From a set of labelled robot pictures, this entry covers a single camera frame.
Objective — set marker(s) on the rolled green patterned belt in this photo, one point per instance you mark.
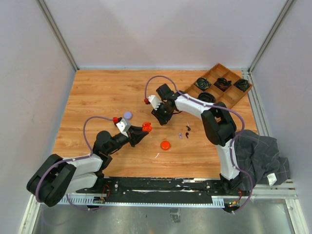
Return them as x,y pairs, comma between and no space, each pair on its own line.
202,83

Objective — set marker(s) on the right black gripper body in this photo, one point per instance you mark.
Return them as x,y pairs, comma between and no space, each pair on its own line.
163,112

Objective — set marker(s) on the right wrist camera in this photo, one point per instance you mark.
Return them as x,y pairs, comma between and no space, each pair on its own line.
154,101

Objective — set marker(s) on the rolled dark belt lower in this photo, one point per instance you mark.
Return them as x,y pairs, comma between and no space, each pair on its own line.
206,97

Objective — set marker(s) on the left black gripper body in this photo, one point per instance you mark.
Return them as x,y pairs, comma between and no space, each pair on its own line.
131,136

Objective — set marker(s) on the rolled dark belt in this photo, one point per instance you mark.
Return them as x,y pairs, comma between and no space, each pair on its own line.
242,85
206,97
223,84

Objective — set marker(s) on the wooden divided tray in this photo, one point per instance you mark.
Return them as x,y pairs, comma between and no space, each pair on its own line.
231,96

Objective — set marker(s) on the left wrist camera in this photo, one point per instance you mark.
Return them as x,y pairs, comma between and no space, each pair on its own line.
123,125

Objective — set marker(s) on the orange earbud case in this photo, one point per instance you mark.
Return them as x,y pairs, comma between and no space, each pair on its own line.
146,127
165,145

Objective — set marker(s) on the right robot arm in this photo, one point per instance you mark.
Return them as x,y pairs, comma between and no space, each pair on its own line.
218,124

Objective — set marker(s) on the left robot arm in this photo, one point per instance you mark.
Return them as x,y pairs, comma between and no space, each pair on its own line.
59,176

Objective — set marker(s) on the grey checked cloth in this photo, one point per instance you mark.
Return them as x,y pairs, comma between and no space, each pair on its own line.
260,156

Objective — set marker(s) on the rolled dark belt top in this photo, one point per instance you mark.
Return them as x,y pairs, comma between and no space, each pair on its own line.
223,84

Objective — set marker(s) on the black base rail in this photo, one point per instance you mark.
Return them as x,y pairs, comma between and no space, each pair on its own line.
158,190

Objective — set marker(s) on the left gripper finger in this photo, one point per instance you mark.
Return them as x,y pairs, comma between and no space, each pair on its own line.
138,136
135,129

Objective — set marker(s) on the rolled dark belt right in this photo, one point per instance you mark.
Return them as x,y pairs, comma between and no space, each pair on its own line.
242,85

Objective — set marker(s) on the purple earbud case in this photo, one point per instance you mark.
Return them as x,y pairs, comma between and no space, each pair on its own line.
128,115

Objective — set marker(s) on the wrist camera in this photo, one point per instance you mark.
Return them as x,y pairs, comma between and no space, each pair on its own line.
123,125
154,101

